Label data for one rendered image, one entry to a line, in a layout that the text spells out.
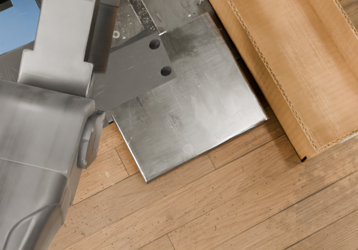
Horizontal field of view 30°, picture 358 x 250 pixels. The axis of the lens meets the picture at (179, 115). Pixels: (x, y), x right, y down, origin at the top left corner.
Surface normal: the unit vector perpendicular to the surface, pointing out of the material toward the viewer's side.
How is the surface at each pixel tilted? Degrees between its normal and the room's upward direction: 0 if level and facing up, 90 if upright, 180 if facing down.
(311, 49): 0
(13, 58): 29
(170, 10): 0
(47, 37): 22
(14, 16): 0
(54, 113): 17
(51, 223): 84
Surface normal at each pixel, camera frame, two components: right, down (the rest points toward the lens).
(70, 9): -0.04, 0.12
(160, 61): 0.28, 0.19
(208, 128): 0.04, -0.25
